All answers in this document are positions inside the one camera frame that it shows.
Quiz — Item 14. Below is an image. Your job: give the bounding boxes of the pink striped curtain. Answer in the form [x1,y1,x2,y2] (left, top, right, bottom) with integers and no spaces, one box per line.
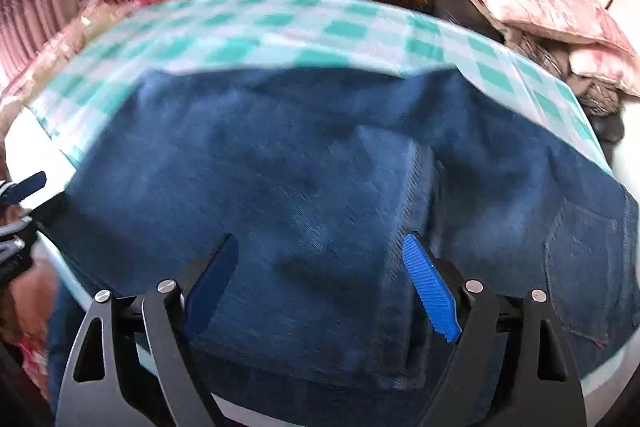
[1,0,66,82]

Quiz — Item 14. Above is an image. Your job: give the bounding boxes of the green white checkered tablecloth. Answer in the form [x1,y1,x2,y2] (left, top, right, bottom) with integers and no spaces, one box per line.
[29,0,605,165]

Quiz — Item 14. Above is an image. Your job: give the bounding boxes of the blue denim jeans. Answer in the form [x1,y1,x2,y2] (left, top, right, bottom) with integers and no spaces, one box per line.
[49,68,639,426]

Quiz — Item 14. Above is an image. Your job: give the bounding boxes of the small pink pillow underneath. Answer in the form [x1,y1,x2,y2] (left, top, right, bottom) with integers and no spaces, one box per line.
[568,44,640,98]

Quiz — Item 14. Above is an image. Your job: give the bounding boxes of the large pink floral pillow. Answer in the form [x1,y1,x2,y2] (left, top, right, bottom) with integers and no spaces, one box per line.
[482,0,636,56]

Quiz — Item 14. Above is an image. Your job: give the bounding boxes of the floral red pink quilt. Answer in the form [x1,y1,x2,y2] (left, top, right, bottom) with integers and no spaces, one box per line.
[0,0,306,388]

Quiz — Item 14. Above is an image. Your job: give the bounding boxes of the plaid beige blanket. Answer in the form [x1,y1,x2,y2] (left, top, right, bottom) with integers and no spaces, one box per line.
[470,0,620,117]

